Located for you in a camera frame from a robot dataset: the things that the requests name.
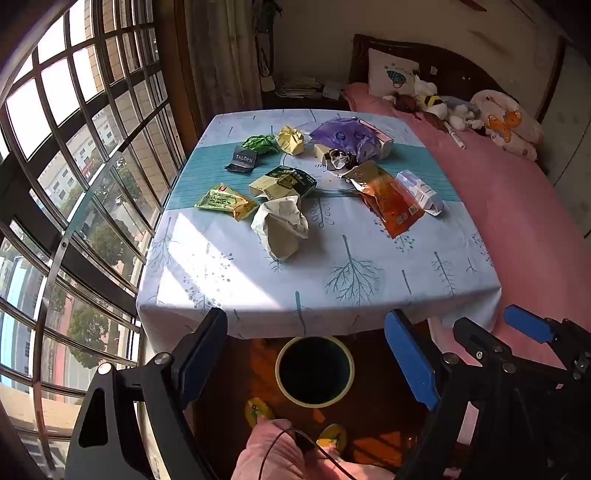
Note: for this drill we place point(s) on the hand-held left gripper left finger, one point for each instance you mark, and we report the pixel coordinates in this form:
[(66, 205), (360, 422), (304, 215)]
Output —
[(203, 350)]

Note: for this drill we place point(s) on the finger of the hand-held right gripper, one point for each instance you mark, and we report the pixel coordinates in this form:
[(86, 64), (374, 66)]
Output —
[(526, 321), (478, 339)]

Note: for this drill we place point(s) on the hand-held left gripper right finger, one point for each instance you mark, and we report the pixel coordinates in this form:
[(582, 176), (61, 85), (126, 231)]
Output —
[(411, 355)]

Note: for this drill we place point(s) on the round dark trash bin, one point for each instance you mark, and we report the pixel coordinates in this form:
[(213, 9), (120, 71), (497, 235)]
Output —
[(314, 369)]

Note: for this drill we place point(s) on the beige paper bag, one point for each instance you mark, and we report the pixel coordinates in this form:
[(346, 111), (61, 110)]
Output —
[(281, 226)]

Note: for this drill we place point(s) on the yellow green snack packet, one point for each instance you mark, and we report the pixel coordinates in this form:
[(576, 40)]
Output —
[(224, 201)]

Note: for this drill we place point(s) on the orange snack bag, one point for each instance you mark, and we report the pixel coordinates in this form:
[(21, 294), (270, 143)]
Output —
[(392, 198)]

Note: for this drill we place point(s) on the white purple milk carton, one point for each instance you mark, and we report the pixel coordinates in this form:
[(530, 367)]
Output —
[(420, 189)]

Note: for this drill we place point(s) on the dark green packet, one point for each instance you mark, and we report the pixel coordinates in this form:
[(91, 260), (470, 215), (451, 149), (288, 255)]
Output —
[(286, 180)]

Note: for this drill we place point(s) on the small black packet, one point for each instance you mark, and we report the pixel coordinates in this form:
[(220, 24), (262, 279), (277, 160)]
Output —
[(241, 159)]

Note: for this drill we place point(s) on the silver foil wrapper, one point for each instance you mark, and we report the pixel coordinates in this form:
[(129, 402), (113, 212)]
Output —
[(339, 159)]

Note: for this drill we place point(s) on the green wrapper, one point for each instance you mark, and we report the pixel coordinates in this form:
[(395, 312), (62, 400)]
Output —
[(259, 144)]

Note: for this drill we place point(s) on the cream cardboard wedge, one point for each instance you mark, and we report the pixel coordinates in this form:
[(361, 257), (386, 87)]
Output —
[(322, 150)]

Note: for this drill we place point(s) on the yellow paper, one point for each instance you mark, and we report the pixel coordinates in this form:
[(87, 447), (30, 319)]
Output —
[(291, 138)]

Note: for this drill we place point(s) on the purple plastic bag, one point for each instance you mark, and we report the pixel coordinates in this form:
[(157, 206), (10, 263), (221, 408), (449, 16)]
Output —
[(341, 134)]

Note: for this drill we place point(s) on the yellow embroidered slipper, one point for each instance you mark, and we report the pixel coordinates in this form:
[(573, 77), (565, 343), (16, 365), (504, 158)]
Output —
[(258, 410), (332, 436)]

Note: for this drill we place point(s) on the leaf print tablecloth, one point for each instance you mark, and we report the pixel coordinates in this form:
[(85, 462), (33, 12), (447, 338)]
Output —
[(207, 258)]

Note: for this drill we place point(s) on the bed with pink sheet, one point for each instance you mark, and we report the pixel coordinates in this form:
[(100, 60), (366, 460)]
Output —
[(498, 207)]

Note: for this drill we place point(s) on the white marker pen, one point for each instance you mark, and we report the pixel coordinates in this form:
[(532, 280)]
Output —
[(455, 135)]

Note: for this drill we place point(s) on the bear print folded blanket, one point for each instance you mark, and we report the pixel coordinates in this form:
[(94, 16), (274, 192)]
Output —
[(503, 120)]

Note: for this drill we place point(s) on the white wardrobe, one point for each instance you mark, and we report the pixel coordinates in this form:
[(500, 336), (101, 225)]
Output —
[(572, 115)]

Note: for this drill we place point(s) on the white fluffy plush dog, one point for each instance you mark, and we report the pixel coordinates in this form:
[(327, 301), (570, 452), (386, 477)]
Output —
[(464, 115)]

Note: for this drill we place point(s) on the pale cardboard box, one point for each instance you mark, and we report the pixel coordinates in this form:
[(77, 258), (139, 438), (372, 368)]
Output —
[(383, 141)]

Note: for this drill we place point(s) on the bee plush toy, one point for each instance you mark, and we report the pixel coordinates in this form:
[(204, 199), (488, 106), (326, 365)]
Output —
[(434, 104)]

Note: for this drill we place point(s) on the brown furry plush toy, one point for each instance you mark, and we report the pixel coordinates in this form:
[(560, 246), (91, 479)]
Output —
[(406, 103)]

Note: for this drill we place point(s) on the white plush toy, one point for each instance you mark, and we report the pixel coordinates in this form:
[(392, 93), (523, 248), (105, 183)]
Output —
[(425, 85)]

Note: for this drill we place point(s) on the dark wooden nightstand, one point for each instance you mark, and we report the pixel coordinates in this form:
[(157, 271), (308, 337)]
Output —
[(295, 102)]

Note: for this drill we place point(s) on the window with metal grille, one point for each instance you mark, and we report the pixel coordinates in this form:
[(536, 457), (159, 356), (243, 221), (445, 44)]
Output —
[(69, 115)]

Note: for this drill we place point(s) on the small pale box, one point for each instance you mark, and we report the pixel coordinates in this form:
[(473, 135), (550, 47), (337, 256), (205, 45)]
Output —
[(331, 90)]

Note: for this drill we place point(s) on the stack of books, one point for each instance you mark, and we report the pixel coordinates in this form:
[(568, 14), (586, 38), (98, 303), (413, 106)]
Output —
[(300, 86)]

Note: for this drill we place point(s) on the white embroidered pillow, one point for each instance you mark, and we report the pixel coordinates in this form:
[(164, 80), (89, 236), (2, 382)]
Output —
[(392, 69)]

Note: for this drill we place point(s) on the beige curtain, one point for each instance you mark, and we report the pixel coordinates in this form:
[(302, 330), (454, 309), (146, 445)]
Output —
[(221, 55)]

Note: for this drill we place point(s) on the hanging dark metal frame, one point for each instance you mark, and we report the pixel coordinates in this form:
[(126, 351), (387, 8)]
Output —
[(265, 46)]

